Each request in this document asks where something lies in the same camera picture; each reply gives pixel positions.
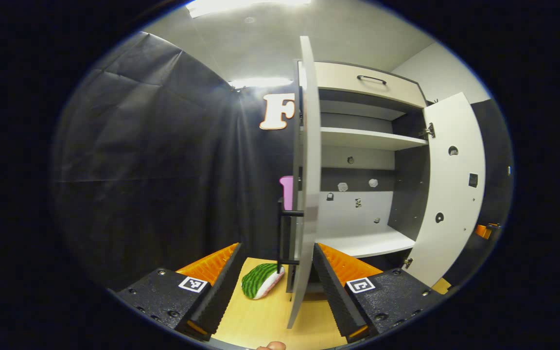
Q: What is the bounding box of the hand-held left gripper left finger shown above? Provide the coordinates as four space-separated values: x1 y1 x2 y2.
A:
114 242 245 342

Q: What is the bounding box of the watermelon slice plush toy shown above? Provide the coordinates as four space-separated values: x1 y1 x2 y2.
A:
241 263 285 300

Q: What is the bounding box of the white double-door shoe cabinet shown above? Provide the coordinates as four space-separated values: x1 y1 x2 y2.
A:
296 60 431 293

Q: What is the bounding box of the ceiling light panel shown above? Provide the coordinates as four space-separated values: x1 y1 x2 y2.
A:
185 0 312 19

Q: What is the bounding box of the white cabinet drawer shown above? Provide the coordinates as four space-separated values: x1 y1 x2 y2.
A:
314 62 427 108

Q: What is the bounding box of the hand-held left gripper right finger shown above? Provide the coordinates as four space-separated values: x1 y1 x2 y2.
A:
312 242 445 344

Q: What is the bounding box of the white cabinet door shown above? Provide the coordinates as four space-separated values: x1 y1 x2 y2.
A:
287 35 322 330
404 92 486 287

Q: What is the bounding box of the black door handle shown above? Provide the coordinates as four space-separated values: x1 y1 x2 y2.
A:
277 197 305 267

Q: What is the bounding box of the white cabinet shelf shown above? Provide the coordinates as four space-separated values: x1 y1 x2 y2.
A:
316 228 416 259
320 127 429 151

